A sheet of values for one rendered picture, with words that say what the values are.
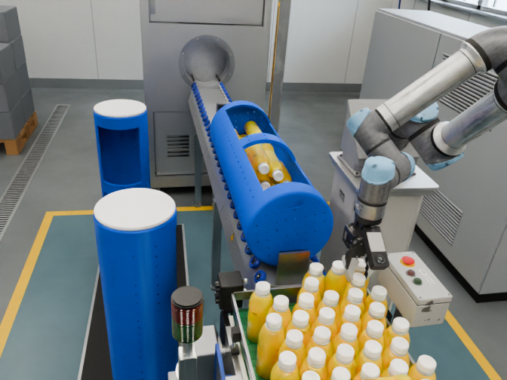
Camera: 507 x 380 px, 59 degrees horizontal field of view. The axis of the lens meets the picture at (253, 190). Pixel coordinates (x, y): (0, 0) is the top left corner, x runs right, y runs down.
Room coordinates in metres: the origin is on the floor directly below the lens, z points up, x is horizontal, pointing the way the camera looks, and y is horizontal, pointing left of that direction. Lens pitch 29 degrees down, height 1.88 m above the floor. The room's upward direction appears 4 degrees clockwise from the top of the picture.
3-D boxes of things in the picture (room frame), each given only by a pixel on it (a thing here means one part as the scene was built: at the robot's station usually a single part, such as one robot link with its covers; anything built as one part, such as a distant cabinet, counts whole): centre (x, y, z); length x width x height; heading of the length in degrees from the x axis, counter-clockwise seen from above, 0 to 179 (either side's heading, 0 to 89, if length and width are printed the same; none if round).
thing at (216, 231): (2.13, 0.19, 0.31); 0.06 x 0.06 x 0.63; 14
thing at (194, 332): (0.67, 0.11, 1.18); 0.06 x 0.06 x 0.05
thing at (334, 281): (1.04, -0.26, 0.98); 0.07 x 0.07 x 0.17
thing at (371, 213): (1.01, -0.30, 1.30); 0.08 x 0.08 x 0.05
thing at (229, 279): (1.04, 0.04, 0.95); 0.10 x 0.07 x 0.10; 104
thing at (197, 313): (0.67, 0.11, 1.23); 0.06 x 0.06 x 0.04
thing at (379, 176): (1.02, -0.31, 1.37); 0.09 x 0.08 x 0.11; 139
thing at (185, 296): (0.67, 0.11, 1.18); 0.06 x 0.06 x 0.16
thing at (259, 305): (0.93, -0.05, 0.98); 0.07 x 0.07 x 0.17
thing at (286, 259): (1.14, -0.14, 0.99); 0.10 x 0.02 x 0.12; 104
